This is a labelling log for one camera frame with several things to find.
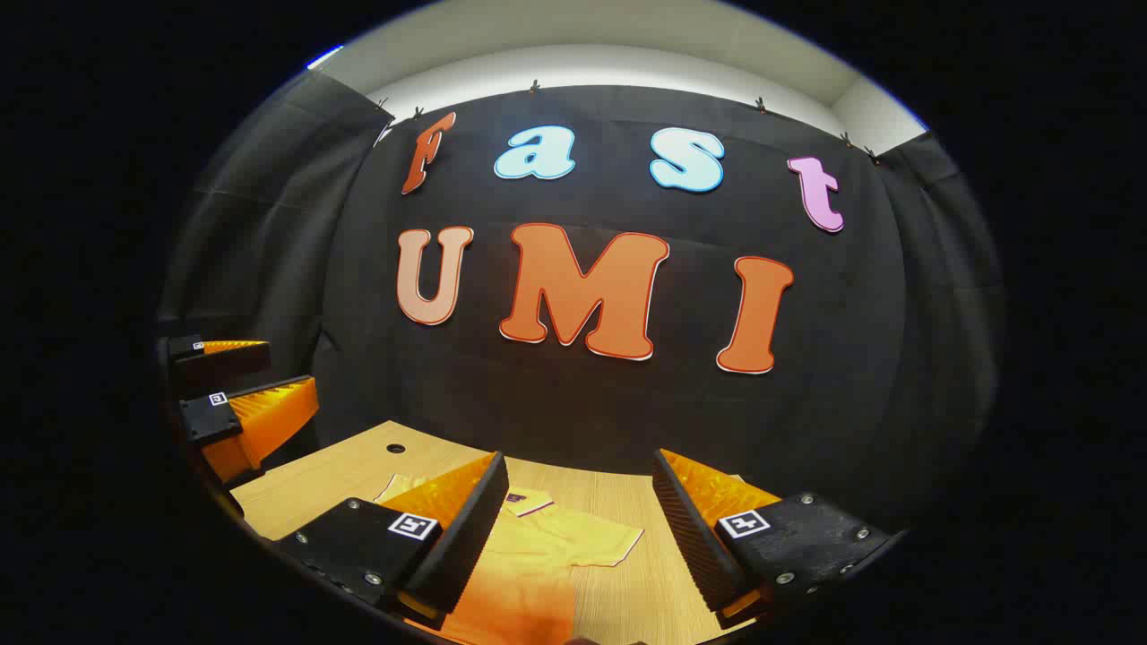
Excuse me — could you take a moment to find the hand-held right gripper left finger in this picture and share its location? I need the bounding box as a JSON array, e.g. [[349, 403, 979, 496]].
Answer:
[[278, 451, 510, 631]]

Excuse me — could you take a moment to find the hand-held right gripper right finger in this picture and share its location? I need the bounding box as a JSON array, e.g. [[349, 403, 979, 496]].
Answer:
[[652, 448, 897, 630]]

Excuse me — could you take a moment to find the orange T-shirt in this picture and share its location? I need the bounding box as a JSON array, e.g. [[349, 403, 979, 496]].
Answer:
[[375, 473, 646, 645]]

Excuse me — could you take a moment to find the black backdrop cloth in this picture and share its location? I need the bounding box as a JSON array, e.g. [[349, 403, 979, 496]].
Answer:
[[157, 70, 1005, 529]]

